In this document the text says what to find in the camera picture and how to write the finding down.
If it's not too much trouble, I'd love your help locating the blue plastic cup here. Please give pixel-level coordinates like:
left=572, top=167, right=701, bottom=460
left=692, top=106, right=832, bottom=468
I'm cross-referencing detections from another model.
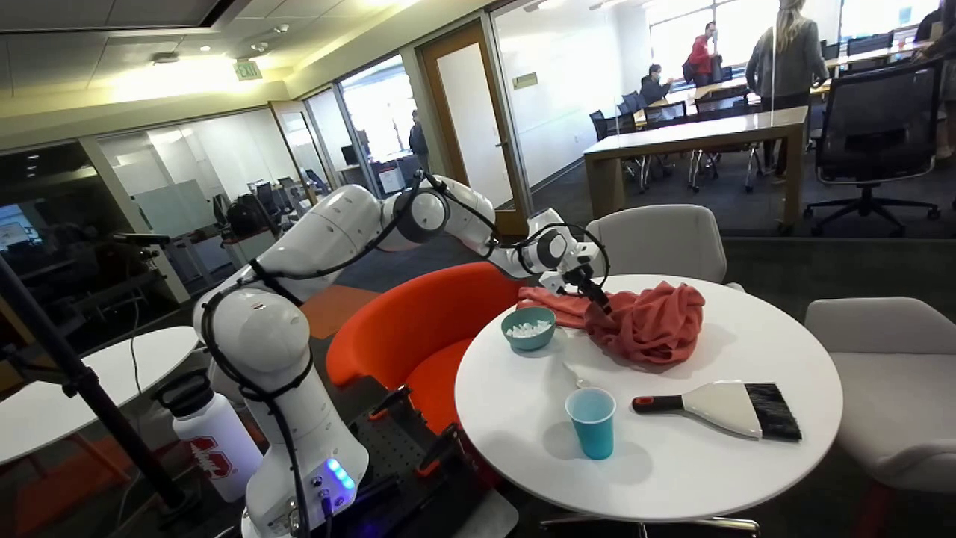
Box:
left=560, top=387, right=617, bottom=465

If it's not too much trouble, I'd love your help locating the small white round table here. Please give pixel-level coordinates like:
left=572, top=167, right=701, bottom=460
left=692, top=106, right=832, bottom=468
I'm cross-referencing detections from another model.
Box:
left=0, top=324, right=205, bottom=471

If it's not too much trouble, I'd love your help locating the black mesh office chair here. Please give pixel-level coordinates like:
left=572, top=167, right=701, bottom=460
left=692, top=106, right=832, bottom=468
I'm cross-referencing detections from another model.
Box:
left=804, top=54, right=950, bottom=237

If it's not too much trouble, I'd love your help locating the wood framed glass door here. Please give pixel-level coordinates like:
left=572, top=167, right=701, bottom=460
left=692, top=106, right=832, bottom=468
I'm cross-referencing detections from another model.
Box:
left=415, top=19, right=532, bottom=220

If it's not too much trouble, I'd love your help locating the computer monitor blue screen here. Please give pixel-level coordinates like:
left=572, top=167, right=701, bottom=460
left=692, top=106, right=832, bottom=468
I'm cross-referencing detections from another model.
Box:
left=0, top=200, right=45, bottom=254

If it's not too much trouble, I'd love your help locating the white bottle red print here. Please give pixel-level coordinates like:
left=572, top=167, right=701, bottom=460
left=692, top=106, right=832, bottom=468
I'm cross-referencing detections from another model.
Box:
left=159, top=371, right=266, bottom=506

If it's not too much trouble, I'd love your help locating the seated person dark top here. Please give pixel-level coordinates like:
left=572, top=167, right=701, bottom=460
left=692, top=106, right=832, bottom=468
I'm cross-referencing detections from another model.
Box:
left=638, top=64, right=671, bottom=106

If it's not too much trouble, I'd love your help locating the teal bowl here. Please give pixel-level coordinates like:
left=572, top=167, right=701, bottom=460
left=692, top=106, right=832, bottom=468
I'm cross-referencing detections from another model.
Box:
left=499, top=306, right=557, bottom=356

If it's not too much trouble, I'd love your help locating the black tripod pole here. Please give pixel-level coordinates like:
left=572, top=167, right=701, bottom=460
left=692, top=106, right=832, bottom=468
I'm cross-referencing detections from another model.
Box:
left=0, top=254, right=190, bottom=511

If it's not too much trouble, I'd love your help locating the orange tub chair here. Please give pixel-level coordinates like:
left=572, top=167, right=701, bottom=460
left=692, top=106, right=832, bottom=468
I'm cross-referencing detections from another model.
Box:
left=321, top=260, right=526, bottom=439

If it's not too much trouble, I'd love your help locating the person in red top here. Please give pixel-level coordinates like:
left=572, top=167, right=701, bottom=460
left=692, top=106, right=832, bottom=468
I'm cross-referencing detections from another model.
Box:
left=681, top=22, right=722, bottom=87

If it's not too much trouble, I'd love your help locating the distant person in office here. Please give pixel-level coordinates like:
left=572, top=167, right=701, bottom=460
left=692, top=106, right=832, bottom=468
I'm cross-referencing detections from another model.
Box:
left=406, top=109, right=432, bottom=167

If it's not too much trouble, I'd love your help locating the orange black clamp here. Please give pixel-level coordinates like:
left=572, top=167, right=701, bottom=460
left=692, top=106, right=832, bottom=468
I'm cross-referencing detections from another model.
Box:
left=415, top=432, right=462, bottom=486
left=365, top=387, right=418, bottom=429

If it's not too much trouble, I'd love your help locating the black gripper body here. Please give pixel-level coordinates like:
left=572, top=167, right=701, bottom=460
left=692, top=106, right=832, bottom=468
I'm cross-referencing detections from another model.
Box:
left=565, top=260, right=602, bottom=299

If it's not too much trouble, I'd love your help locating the long wooden table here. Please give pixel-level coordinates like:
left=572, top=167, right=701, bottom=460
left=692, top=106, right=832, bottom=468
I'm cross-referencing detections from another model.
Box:
left=578, top=102, right=811, bottom=237

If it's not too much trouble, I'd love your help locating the light grey armchair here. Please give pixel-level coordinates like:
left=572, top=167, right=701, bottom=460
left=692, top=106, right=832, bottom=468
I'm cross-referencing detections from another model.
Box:
left=804, top=293, right=956, bottom=498
left=583, top=200, right=743, bottom=293

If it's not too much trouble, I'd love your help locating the black handled white brush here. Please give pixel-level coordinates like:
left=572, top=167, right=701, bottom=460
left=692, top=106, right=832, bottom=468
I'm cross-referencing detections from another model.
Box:
left=629, top=379, right=804, bottom=442

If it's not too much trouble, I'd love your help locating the rust red sweatshirt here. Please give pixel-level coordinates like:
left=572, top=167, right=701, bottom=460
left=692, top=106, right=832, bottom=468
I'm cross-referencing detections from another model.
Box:
left=517, top=281, right=707, bottom=371

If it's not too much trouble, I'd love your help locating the person in grey top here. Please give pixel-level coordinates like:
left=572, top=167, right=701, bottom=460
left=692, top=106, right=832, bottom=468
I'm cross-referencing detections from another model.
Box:
left=743, top=0, right=829, bottom=112

